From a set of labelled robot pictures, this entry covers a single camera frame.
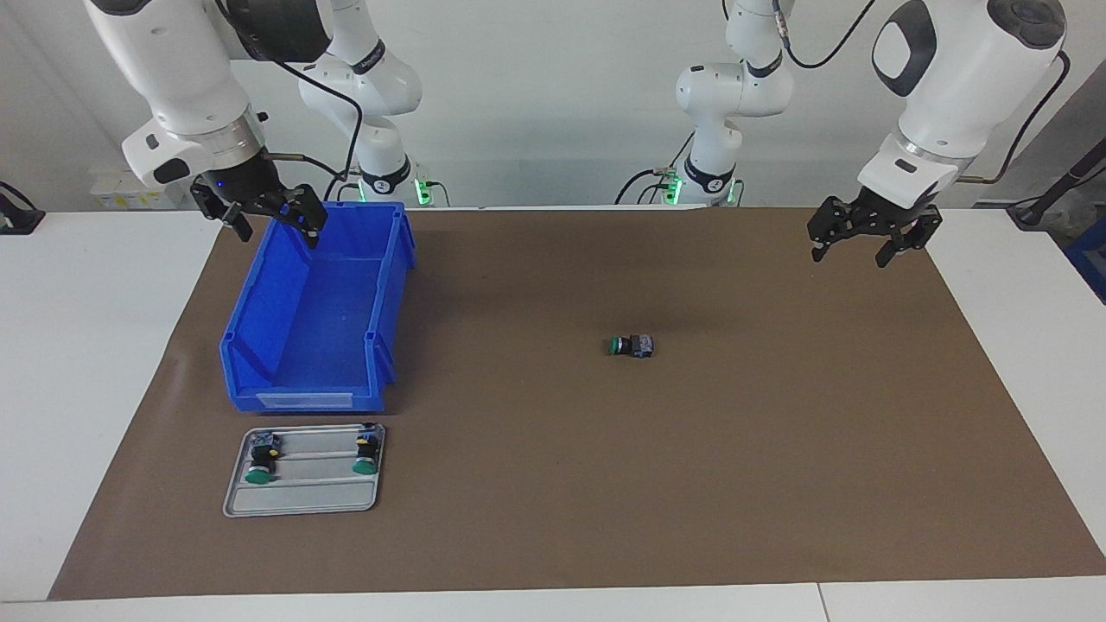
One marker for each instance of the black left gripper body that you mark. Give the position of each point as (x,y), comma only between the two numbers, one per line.
(894,212)

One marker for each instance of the grey metal tray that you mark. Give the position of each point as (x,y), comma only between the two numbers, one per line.
(302,497)

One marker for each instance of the blue plastic storage bin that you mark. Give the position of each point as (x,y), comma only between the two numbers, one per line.
(320,328)

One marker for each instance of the black table clamp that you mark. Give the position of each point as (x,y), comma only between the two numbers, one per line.
(17,220)

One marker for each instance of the green push button blue block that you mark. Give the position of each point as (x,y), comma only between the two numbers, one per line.
(638,346)

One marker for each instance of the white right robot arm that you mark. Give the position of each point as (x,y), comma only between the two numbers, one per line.
(173,69)

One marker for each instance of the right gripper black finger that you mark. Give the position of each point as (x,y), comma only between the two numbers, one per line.
(238,223)
(309,214)

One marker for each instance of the black stand pole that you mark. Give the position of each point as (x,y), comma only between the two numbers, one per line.
(1063,181)

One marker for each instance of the green push button white block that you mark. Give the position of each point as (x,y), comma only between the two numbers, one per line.
(262,458)

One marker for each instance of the blue crate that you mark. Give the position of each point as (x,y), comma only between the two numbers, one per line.
(1093,259)

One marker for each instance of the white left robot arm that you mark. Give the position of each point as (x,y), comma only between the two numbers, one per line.
(959,78)

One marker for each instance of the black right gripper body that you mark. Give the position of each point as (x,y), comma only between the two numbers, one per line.
(238,186)

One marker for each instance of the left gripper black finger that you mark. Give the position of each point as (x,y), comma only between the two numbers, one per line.
(827,226)
(894,246)

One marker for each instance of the brown table mat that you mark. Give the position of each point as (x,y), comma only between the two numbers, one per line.
(605,475)

